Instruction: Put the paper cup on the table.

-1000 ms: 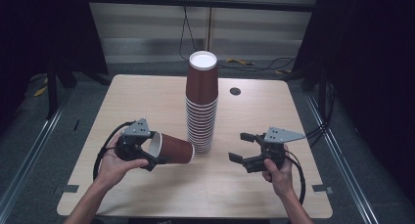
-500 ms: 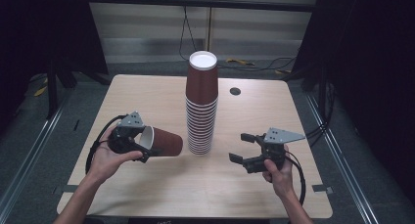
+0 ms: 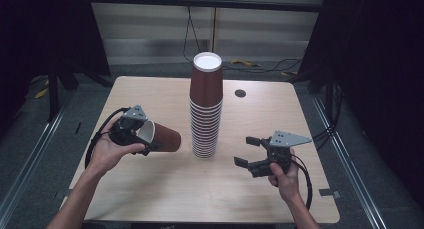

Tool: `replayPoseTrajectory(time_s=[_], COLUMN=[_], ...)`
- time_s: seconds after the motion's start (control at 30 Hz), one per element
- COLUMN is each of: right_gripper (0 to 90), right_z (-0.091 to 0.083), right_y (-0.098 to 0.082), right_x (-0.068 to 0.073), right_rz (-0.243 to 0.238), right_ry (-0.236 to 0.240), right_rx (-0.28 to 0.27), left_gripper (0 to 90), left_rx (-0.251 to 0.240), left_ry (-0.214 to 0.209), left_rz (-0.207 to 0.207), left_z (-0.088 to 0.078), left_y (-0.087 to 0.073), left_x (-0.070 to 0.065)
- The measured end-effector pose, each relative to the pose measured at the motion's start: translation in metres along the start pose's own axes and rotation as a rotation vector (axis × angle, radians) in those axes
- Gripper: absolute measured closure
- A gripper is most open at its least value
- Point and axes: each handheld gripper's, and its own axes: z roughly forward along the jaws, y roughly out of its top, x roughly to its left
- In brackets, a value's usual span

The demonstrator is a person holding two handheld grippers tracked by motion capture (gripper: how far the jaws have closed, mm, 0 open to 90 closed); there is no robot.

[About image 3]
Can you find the stack of brown paper cups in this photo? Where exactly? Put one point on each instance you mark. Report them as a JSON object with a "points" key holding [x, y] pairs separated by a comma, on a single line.
{"points": [[206, 122]]}

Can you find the black horizontal bar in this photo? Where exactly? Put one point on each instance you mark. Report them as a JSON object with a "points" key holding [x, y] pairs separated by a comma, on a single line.
{"points": [[200, 3]]}

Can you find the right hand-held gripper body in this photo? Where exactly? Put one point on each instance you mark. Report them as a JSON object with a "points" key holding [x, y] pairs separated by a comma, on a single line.
{"points": [[280, 149]]}

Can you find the yellow floor tape strip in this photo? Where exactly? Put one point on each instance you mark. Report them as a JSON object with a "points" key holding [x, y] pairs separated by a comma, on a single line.
{"points": [[245, 62], [288, 73], [41, 92]]}

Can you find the black metal stand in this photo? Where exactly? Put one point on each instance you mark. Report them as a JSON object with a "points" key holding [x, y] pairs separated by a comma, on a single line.
{"points": [[52, 92]]}

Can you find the metal floor rail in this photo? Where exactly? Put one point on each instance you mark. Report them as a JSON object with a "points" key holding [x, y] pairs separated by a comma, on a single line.
{"points": [[353, 175], [26, 169]]}

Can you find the grey tape piece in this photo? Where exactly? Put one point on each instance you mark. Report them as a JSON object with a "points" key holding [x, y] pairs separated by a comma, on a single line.
{"points": [[329, 193]]}

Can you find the single brown paper cup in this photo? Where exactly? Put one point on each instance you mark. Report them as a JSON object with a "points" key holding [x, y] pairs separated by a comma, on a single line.
{"points": [[166, 139]]}

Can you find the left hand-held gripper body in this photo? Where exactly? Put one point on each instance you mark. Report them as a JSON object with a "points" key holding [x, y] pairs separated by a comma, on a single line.
{"points": [[125, 132]]}

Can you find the person's right hand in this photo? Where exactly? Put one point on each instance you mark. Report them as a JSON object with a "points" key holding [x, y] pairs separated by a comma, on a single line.
{"points": [[288, 184]]}

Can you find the person's left hand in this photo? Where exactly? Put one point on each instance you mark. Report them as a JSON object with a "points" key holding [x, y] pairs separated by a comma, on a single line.
{"points": [[103, 149]]}

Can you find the black curtain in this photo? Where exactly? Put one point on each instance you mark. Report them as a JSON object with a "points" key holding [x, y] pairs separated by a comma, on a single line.
{"points": [[43, 29], [373, 55]]}

